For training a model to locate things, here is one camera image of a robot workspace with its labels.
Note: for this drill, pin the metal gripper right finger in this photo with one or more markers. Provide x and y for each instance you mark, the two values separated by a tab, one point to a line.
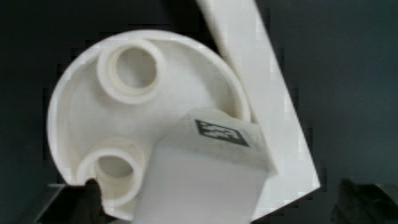
366	205

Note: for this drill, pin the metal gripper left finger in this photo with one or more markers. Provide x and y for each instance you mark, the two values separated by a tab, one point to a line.
75	208

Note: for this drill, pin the white stool leg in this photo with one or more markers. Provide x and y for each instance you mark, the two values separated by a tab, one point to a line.
207	173

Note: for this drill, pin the white L-shaped fence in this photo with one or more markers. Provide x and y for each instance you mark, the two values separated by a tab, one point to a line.
239	32

